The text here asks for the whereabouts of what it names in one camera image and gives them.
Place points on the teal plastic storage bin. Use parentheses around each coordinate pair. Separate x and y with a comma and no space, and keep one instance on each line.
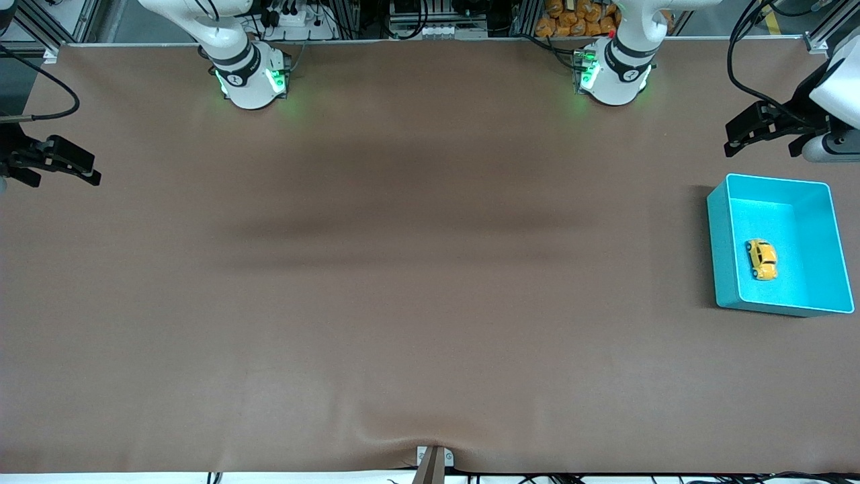
(806,269)

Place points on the brown table mat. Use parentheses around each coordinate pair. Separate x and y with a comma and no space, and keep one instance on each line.
(430,282)

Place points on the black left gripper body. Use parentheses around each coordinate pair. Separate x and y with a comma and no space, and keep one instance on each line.
(801,115)

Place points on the metal table edge clamp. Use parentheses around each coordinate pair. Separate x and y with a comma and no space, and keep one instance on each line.
(433,464)

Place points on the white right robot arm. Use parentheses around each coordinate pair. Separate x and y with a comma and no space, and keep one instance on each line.
(248,87)

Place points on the white power strip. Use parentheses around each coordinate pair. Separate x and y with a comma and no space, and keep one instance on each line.
(295,20)

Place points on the aluminium frame rail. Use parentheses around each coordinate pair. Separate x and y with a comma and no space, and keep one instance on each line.
(52,54)
(815,46)

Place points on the yellow beetle toy car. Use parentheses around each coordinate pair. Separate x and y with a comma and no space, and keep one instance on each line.
(762,259)

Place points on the white terminal block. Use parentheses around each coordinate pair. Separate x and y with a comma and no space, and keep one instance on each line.
(437,31)

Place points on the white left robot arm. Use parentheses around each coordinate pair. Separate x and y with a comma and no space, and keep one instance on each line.
(618,81)

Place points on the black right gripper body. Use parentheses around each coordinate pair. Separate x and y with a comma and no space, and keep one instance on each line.
(11,149)

